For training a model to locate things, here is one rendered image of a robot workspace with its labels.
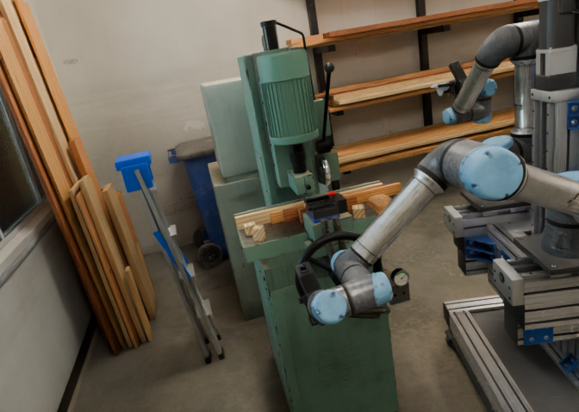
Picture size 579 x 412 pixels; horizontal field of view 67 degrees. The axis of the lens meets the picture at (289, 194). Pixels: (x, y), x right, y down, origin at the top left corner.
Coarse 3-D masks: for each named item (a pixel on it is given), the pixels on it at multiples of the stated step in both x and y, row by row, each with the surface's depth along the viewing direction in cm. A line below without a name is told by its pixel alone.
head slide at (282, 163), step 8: (264, 104) 166; (272, 144) 168; (304, 144) 169; (272, 152) 172; (280, 152) 168; (288, 152) 169; (280, 160) 169; (288, 160) 169; (280, 168) 170; (288, 168) 170; (312, 168) 173; (280, 176) 170; (280, 184) 172; (288, 184) 172
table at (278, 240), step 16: (368, 208) 164; (272, 224) 164; (288, 224) 162; (368, 224) 157; (240, 240) 158; (272, 240) 150; (288, 240) 151; (304, 240) 153; (256, 256) 150; (272, 256) 152; (320, 256) 145
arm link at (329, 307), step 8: (336, 288) 102; (312, 296) 108; (320, 296) 98; (328, 296) 97; (336, 296) 98; (344, 296) 100; (312, 304) 101; (320, 304) 97; (328, 304) 97; (336, 304) 97; (344, 304) 97; (312, 312) 101; (320, 312) 97; (328, 312) 97; (336, 312) 97; (344, 312) 97; (320, 320) 97; (328, 320) 96; (336, 320) 97
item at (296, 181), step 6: (288, 174) 169; (294, 174) 162; (300, 174) 161; (306, 174) 159; (312, 174) 159; (294, 180) 160; (300, 180) 158; (306, 180) 159; (312, 180) 160; (294, 186) 163; (300, 186) 159; (312, 186) 160; (300, 192) 160; (306, 192) 160
